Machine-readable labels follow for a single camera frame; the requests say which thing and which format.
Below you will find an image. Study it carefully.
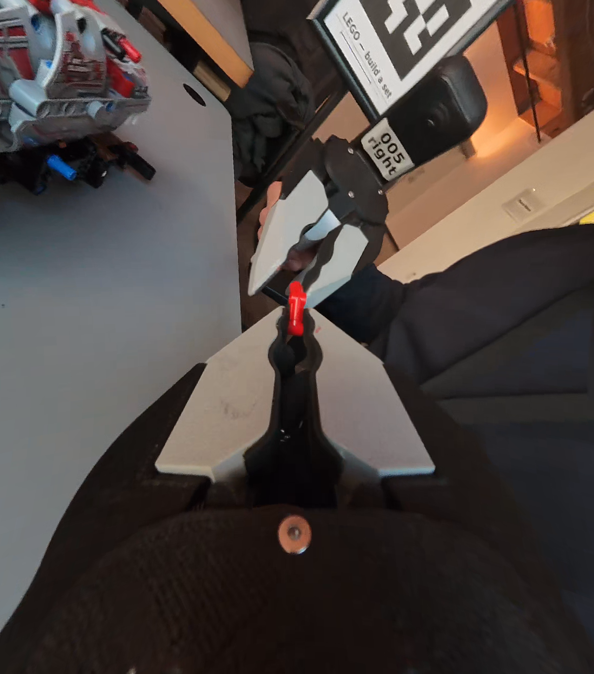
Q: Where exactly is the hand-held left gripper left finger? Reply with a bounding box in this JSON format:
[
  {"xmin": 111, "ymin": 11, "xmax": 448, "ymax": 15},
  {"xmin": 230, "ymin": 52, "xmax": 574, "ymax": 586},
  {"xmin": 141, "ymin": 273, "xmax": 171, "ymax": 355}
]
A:
[{"xmin": 154, "ymin": 308, "xmax": 284, "ymax": 482}]

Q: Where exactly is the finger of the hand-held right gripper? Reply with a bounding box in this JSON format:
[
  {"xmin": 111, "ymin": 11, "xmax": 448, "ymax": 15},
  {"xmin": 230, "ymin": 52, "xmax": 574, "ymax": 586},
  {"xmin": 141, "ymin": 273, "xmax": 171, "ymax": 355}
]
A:
[
  {"xmin": 247, "ymin": 170, "xmax": 341, "ymax": 296},
  {"xmin": 296, "ymin": 224, "xmax": 370, "ymax": 310}
]

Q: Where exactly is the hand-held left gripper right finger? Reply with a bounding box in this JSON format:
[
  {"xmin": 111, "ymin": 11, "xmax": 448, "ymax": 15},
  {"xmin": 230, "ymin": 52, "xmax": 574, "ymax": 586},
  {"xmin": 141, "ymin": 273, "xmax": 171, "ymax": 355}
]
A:
[{"xmin": 304, "ymin": 308, "xmax": 437, "ymax": 478}]

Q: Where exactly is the red toy brick axle connector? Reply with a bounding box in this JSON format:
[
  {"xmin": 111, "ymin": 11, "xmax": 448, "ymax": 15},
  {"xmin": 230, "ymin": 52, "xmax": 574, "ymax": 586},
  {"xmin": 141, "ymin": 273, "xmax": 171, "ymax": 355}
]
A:
[{"xmin": 286, "ymin": 281, "xmax": 309, "ymax": 337}]

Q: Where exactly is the person's right forearm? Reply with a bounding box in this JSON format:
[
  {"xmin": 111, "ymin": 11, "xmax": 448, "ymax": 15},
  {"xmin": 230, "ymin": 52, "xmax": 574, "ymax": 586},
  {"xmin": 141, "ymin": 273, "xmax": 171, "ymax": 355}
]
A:
[{"xmin": 318, "ymin": 226, "xmax": 594, "ymax": 381}]

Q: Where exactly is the person's right hand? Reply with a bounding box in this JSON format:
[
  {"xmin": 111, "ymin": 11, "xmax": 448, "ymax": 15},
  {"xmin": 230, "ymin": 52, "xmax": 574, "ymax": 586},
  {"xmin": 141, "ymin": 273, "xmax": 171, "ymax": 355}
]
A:
[{"xmin": 256, "ymin": 180, "xmax": 284, "ymax": 241}]

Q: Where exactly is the black jacket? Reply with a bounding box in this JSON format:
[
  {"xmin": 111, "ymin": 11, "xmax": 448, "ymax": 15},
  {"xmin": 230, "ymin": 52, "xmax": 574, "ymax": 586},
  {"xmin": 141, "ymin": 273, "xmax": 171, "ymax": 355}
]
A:
[{"xmin": 231, "ymin": 42, "xmax": 317, "ymax": 186}]

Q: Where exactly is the black framed marker sign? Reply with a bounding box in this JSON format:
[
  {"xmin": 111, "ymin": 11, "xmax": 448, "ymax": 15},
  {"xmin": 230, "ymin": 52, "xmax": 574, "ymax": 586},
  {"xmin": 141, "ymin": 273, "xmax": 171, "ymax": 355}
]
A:
[{"xmin": 307, "ymin": 0, "xmax": 517, "ymax": 121}]

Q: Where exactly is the wooden edged table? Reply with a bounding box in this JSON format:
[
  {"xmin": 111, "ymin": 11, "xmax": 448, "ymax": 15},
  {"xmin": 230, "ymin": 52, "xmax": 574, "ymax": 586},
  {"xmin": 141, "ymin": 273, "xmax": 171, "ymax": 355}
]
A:
[{"xmin": 157, "ymin": 0, "xmax": 255, "ymax": 101}]

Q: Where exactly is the person's navy clothed torso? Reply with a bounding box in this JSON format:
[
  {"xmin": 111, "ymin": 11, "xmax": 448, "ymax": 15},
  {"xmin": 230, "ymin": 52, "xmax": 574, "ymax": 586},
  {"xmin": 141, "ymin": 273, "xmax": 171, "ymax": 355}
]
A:
[{"xmin": 418, "ymin": 295, "xmax": 594, "ymax": 674}]

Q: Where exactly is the beige cabinet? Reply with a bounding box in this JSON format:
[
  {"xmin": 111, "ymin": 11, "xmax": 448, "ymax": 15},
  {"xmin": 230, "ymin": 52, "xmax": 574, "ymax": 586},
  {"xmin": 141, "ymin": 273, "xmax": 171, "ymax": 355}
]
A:
[{"xmin": 378, "ymin": 79, "xmax": 594, "ymax": 275}]

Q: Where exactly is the wooden shelf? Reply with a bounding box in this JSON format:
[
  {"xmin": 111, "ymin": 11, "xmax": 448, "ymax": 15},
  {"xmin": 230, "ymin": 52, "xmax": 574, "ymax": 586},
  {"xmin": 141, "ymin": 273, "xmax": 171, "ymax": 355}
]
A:
[{"xmin": 497, "ymin": 0, "xmax": 594, "ymax": 141}]

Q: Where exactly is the grey red toy vehicle model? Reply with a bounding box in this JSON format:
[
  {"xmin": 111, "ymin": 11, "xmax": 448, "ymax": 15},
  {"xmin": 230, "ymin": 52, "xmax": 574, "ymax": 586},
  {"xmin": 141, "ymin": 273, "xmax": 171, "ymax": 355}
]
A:
[{"xmin": 0, "ymin": 0, "xmax": 157, "ymax": 196}]

